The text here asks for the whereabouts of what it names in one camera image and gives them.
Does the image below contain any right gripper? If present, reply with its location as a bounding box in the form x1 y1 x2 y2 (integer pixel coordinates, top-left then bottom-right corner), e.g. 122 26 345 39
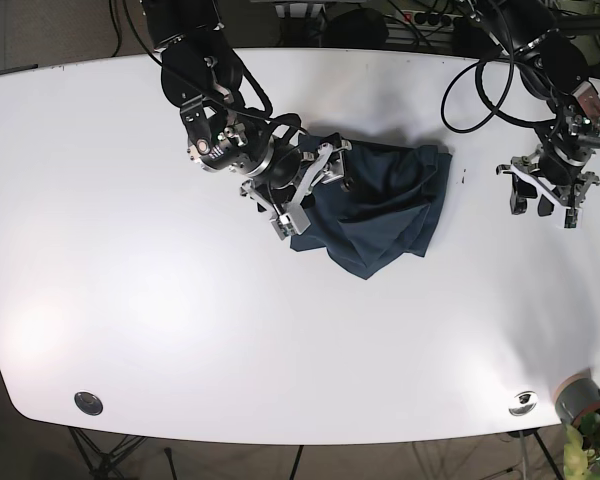
240 133 355 220

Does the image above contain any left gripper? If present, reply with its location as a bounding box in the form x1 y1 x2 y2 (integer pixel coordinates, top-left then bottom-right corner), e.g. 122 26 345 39
496 145 600 217

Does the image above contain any dark blue T-shirt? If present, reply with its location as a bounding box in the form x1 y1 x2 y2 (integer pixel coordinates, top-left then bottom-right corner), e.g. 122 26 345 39
290 142 452 280

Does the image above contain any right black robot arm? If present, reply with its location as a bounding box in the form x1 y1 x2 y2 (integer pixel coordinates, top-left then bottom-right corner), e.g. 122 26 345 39
142 1 352 236

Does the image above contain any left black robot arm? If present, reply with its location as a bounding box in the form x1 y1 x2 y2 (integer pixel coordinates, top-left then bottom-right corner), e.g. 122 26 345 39
459 1 600 229

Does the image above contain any grey plant pot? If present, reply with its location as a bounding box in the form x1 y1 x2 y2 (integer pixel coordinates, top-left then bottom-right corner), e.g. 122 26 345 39
552 372 600 427

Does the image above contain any right silver table grommet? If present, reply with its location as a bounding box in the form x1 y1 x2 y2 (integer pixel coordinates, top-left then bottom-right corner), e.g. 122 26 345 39
508 390 538 417

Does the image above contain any silver table grommet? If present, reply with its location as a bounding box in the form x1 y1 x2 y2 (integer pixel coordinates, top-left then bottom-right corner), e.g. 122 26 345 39
74 391 103 416
508 390 538 417

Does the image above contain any green potted plant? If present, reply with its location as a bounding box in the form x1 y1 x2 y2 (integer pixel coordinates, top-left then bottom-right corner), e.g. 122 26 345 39
563 412 600 480

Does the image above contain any left silver table grommet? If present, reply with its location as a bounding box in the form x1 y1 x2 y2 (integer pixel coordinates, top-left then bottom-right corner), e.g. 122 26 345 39
74 391 103 416

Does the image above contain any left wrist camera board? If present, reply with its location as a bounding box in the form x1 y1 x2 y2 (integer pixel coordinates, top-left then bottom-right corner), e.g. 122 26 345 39
563 207 581 229

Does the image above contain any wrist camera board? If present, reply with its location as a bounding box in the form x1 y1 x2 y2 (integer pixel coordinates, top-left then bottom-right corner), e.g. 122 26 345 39
563 207 581 229
271 205 311 240

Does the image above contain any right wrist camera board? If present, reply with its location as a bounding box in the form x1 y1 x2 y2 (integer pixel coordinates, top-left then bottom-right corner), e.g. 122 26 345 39
271 205 311 240

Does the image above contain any black table leg frame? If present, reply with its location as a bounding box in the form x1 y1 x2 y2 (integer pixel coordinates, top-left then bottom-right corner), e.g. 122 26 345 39
68 427 147 480

